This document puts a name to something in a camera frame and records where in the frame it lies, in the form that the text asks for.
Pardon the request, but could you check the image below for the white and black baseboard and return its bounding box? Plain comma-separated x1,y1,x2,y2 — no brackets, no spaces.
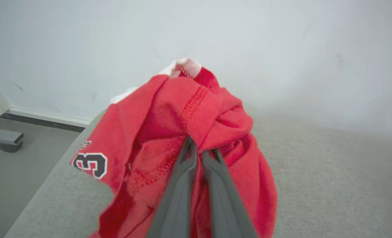
0,105,91,133

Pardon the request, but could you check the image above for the red white basketball jersey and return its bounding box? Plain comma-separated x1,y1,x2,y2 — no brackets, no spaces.
71,58,278,238

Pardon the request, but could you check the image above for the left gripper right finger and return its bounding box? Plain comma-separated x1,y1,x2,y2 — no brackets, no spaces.
202,149,259,238

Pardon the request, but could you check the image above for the grey fabric sofa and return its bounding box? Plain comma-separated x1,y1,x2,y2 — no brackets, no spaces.
4,109,392,238

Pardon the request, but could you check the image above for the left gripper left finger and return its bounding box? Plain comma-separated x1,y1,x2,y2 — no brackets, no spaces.
146,137,198,238

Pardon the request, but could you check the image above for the grey stand leg with caster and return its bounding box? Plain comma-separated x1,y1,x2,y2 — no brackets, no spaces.
0,127,24,153

